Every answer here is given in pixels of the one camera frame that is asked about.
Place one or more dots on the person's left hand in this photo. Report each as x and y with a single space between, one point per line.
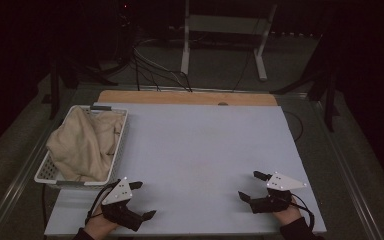
96 226

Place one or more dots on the white plastic lattice basket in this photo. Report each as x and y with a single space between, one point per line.
46 173

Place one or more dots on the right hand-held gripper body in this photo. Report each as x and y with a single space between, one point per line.
281 182

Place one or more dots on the person's right hand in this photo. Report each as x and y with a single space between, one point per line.
288 216

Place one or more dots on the black tripod stand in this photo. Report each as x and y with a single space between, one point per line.
329 100
54 90

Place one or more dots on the white metal stand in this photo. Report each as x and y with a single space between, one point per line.
186 50

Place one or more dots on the aluminium frame rail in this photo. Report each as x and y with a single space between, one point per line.
18 186
213 89
353 186

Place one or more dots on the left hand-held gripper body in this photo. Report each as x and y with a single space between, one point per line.
118 193

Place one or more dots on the beige cloth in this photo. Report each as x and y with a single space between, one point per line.
83 146

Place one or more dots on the white table cover sheet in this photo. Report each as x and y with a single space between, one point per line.
196 150

